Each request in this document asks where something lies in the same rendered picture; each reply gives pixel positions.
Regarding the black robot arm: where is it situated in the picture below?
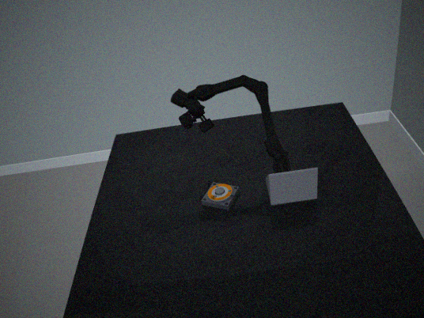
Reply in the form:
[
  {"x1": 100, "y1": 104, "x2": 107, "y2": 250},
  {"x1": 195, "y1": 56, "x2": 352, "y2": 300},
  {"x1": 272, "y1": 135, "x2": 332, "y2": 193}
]
[{"x1": 170, "y1": 75, "x2": 290, "y2": 173}]

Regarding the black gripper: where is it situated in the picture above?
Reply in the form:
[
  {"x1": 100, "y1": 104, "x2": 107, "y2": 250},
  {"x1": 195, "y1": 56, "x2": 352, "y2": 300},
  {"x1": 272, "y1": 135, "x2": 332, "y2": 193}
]
[{"x1": 191, "y1": 109, "x2": 214, "y2": 133}]

